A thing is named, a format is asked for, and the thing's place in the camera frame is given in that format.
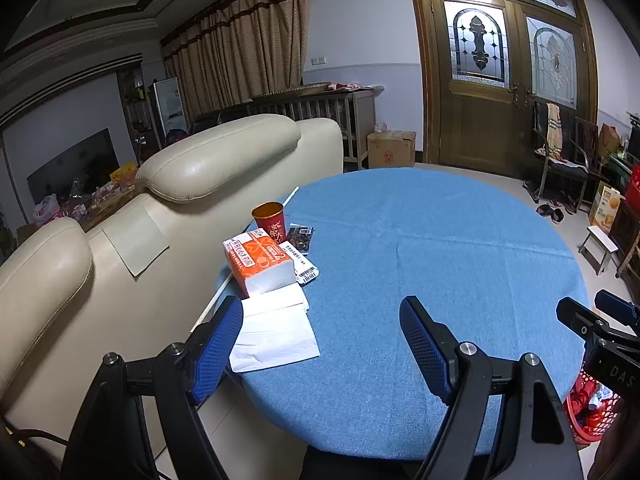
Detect small white stool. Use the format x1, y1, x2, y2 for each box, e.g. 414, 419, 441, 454
579, 226, 620, 276

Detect dark snack packet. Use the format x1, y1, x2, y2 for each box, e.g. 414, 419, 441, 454
287, 224, 317, 253

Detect orange tissue pack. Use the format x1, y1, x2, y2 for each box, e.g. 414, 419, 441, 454
222, 227, 298, 298

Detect white air conditioner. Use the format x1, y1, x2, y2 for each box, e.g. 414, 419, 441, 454
151, 77, 188, 136

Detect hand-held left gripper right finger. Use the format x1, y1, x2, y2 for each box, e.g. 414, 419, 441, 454
399, 295, 586, 480

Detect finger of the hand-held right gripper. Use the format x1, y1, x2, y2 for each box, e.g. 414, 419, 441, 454
556, 297, 608, 343
595, 290, 640, 333

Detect cream leather sofa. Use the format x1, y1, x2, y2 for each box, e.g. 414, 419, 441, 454
0, 114, 345, 441

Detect dark wooden cabinet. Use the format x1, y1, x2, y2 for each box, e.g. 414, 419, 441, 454
117, 67, 161, 151

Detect person's right hand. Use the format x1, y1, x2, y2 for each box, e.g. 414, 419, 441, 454
587, 397, 640, 480

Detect pile of snack packets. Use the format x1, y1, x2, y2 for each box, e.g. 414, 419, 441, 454
60, 162, 138, 221

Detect dark wooden side table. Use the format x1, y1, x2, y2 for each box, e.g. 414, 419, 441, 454
611, 200, 640, 261

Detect white thin stick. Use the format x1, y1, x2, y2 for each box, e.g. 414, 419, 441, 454
190, 186, 300, 333

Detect red paper cup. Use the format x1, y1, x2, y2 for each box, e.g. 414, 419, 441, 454
251, 201, 287, 243

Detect blue tablecloth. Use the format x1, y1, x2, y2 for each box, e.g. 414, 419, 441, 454
217, 167, 591, 461

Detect grey wooden crib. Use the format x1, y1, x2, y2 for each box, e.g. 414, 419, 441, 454
217, 85, 377, 171

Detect black cable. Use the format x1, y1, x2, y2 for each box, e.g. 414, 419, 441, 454
0, 422, 68, 453

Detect brown paper bag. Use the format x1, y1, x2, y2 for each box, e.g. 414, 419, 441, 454
597, 124, 621, 158

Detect black metal chair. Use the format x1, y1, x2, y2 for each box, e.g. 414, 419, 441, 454
531, 101, 603, 213

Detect green desk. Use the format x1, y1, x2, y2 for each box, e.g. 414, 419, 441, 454
607, 152, 633, 186

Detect brown cardboard box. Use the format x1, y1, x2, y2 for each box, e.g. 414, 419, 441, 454
366, 130, 417, 169

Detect yellow printed carton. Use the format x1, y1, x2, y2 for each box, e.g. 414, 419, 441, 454
589, 182, 622, 233

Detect striped beige scarf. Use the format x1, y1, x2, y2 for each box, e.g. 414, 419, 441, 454
545, 102, 563, 153

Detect dark wooden chair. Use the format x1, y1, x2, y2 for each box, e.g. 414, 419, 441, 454
575, 116, 601, 161

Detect white paper napkins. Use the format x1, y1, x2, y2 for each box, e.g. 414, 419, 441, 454
229, 285, 321, 373

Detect beige curtain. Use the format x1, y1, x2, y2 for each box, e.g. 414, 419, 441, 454
160, 0, 313, 123

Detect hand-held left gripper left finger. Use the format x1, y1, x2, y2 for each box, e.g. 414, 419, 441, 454
62, 295, 245, 480

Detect white labelled packet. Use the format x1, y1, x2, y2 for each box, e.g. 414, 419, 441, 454
277, 240, 321, 285

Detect wooden double door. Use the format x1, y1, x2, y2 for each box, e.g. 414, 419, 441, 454
405, 0, 601, 178

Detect grey paper sheet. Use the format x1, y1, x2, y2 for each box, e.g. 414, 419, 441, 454
102, 205, 171, 277

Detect pink plastic bag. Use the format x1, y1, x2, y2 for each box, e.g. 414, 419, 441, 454
32, 195, 61, 226

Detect black flat television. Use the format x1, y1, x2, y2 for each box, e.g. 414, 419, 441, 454
26, 127, 121, 206

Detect red plastic basket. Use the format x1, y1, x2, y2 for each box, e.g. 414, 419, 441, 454
564, 370, 626, 445

